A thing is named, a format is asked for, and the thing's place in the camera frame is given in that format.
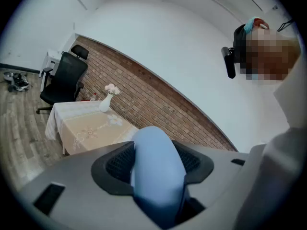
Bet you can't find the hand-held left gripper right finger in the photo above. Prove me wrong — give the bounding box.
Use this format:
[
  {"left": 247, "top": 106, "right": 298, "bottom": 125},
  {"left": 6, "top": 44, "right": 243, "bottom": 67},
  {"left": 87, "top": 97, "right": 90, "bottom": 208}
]
[{"left": 171, "top": 140, "right": 250, "bottom": 230}]

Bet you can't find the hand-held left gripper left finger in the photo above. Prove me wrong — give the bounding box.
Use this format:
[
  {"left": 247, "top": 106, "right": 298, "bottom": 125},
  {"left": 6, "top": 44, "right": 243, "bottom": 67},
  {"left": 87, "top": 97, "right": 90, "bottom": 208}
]
[{"left": 19, "top": 141, "right": 159, "bottom": 230}]

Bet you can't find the big blue plate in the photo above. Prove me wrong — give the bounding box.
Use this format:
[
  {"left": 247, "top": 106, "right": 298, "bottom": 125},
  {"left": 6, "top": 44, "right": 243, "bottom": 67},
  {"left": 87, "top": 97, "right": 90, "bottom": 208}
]
[{"left": 130, "top": 126, "right": 187, "bottom": 230}]

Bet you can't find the table with beige tablecloth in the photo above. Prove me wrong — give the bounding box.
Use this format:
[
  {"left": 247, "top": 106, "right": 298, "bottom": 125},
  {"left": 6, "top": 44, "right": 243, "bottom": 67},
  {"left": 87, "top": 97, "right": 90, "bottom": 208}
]
[{"left": 45, "top": 101, "right": 140, "bottom": 156}]

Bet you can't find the white vase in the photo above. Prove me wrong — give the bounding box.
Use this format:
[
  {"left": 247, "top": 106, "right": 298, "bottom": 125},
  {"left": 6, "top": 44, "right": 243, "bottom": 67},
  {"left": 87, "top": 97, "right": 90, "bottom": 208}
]
[{"left": 99, "top": 92, "right": 114, "bottom": 113}]

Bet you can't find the black mesh office chair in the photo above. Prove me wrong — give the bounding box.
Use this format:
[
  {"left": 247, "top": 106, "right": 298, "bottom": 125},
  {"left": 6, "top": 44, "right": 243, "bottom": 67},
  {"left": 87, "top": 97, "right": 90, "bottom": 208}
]
[{"left": 35, "top": 44, "right": 90, "bottom": 115}]

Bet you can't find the person's white shirt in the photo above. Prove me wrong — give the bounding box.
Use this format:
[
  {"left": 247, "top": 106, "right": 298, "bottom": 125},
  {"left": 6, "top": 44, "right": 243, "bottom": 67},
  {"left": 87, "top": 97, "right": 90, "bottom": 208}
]
[{"left": 273, "top": 54, "right": 305, "bottom": 129}]

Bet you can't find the white cabinet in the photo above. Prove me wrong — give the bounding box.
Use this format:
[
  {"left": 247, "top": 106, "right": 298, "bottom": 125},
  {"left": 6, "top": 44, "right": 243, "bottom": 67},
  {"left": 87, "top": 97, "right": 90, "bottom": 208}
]
[{"left": 39, "top": 48, "right": 64, "bottom": 92}]

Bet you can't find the person's head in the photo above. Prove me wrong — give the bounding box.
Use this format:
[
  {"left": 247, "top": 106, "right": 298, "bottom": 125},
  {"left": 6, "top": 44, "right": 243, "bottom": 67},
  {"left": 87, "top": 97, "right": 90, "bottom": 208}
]
[{"left": 239, "top": 18, "right": 302, "bottom": 81}]

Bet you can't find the blue face mask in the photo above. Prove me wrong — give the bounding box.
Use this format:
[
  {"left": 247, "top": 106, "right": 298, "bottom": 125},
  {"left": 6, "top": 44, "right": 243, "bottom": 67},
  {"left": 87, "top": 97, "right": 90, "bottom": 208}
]
[{"left": 243, "top": 16, "right": 261, "bottom": 81}]

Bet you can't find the grey device with cables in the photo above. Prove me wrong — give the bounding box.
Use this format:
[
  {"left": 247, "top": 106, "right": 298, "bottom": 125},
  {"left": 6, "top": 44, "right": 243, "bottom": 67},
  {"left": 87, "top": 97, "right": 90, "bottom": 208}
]
[{"left": 3, "top": 71, "right": 31, "bottom": 92}]

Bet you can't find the black head camera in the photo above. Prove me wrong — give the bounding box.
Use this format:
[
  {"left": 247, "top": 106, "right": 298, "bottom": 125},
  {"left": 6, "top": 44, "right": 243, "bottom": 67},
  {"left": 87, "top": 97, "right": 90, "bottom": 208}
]
[{"left": 221, "top": 24, "right": 248, "bottom": 80}]

